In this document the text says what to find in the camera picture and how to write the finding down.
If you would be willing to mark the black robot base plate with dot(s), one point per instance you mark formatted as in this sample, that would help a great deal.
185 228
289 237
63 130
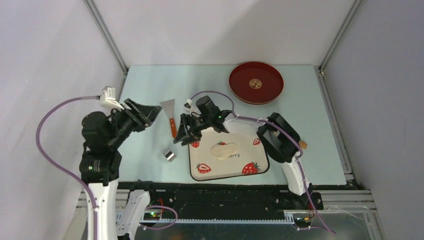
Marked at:
224 202

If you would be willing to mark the round steel dough cutter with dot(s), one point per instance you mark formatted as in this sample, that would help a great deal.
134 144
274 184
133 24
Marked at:
169 155

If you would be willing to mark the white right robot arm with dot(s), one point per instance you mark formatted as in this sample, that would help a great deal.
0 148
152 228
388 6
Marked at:
278 138

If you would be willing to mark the right aluminium corner post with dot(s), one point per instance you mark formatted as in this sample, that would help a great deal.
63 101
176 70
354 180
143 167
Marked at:
340 34

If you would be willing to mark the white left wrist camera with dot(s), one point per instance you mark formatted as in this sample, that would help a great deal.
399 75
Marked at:
108 99

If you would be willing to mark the steel scraper orange handle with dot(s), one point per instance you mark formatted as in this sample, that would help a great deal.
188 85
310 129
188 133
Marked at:
169 108

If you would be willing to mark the round dark red tray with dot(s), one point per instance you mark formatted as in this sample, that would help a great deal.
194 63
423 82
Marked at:
256 83

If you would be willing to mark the wooden dough roller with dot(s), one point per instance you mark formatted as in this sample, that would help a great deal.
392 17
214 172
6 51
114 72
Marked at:
303 144

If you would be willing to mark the white strawberry print tray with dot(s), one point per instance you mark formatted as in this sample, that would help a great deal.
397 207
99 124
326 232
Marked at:
250 159

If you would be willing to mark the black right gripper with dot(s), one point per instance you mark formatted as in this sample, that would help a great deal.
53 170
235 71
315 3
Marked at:
193 135

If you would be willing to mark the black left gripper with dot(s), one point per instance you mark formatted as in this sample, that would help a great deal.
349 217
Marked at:
146 114

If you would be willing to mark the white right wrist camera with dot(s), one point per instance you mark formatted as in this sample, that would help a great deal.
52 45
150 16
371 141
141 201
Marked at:
188 107

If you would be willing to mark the aluminium corner post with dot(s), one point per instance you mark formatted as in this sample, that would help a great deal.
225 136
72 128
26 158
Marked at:
340 34
106 34

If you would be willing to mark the aluminium frame rail front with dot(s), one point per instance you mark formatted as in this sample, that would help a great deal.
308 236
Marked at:
345 216

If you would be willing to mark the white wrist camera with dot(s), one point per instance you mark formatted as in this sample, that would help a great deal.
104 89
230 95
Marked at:
108 99
188 107

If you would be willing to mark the white dough piece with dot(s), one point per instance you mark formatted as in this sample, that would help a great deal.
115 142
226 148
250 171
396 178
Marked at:
222 151

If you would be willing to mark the left aluminium corner post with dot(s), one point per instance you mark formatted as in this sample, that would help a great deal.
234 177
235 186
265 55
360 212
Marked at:
106 34

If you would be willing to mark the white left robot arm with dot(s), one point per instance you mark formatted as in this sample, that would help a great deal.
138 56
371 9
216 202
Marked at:
99 167

